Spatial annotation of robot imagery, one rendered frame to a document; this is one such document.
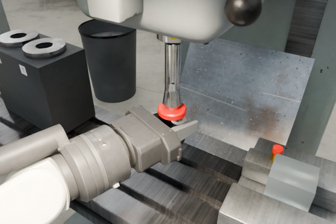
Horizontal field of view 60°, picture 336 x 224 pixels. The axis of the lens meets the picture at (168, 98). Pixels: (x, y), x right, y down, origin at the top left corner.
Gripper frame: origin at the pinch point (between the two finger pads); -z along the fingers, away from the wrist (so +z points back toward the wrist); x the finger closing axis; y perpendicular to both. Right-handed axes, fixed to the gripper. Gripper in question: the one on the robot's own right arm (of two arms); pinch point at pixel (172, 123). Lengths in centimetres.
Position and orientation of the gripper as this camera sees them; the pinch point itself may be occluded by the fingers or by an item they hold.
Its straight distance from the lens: 49.3
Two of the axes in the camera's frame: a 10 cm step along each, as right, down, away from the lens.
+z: -7.8, 3.4, -5.3
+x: -6.3, -4.3, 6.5
